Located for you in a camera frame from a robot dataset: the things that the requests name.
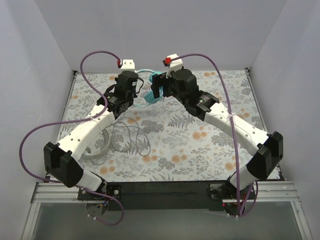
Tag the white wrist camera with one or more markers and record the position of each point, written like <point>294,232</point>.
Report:
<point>172,64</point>
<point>126,65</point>

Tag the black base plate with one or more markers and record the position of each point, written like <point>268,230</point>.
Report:
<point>173,195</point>

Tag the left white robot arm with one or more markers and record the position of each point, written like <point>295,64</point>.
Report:
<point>62,158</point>

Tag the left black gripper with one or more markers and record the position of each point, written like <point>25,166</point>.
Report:
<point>122,81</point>

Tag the aluminium frame rail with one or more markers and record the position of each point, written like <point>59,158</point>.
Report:
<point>55,213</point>

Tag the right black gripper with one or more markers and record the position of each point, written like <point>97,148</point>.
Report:
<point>157,85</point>

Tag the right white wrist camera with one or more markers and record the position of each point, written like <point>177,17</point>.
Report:
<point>172,64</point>

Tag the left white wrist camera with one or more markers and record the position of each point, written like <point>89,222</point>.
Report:
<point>126,65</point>

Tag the teal white headphones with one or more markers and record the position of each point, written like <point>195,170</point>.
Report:
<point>149,97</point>

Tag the floral table mat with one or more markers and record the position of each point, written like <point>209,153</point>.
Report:
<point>163,142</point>

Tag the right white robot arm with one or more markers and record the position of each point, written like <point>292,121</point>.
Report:
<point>266,149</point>

